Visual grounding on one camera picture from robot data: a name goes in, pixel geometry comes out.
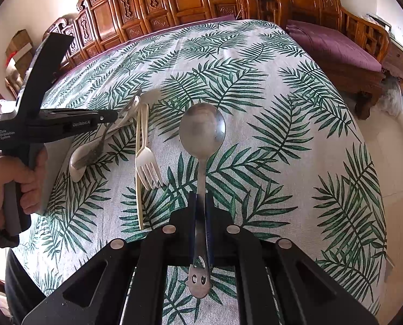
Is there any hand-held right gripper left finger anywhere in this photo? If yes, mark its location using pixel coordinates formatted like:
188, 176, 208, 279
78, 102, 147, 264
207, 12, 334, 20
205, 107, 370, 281
22, 191, 198, 325

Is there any white plastic fork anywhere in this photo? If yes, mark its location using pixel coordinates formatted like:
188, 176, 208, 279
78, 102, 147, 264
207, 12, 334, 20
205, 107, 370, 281
134, 103, 165, 190

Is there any leaf print tablecloth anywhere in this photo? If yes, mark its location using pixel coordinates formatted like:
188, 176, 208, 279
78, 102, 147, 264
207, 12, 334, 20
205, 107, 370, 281
13, 19, 388, 325

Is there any purple sofa cushion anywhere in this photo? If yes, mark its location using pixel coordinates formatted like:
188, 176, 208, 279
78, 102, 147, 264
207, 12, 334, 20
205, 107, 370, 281
52, 15, 236, 85

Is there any clear plastic bag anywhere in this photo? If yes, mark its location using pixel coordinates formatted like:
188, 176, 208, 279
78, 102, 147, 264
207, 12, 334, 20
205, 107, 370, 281
379, 78, 403, 116

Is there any large brown cardboard box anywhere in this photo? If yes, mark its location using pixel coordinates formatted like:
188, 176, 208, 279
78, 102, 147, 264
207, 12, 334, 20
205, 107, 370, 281
5, 54, 34, 90

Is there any white ceramic spoon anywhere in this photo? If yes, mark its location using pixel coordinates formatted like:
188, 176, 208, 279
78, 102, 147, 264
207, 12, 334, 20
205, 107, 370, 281
69, 95, 141, 183

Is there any purple armchair cushion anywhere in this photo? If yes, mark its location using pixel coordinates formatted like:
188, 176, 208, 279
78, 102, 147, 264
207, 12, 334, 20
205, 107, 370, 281
285, 19, 383, 73

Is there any carved wooden sofa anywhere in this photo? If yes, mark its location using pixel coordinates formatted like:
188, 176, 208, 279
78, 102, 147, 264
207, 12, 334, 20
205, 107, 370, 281
42, 0, 253, 75

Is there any metal spoon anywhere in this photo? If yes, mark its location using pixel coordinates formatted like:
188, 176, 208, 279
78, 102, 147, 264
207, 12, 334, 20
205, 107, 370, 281
179, 102, 226, 299

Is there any beige chopstick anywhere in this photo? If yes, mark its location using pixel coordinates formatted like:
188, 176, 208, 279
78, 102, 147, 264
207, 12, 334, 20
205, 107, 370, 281
136, 108, 146, 231

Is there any wooden side table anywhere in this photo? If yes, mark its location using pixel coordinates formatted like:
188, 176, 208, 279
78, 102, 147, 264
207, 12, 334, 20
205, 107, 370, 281
382, 39, 403, 95

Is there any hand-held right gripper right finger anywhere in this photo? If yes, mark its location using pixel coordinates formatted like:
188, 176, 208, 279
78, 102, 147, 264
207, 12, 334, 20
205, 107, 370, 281
205, 191, 380, 325

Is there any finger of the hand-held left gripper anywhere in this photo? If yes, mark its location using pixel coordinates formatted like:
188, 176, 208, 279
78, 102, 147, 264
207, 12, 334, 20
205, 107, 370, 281
40, 108, 119, 125
17, 32, 75, 112

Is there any person's left hand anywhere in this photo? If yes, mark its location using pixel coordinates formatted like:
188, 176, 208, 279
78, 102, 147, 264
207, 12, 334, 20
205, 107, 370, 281
0, 147, 49, 215

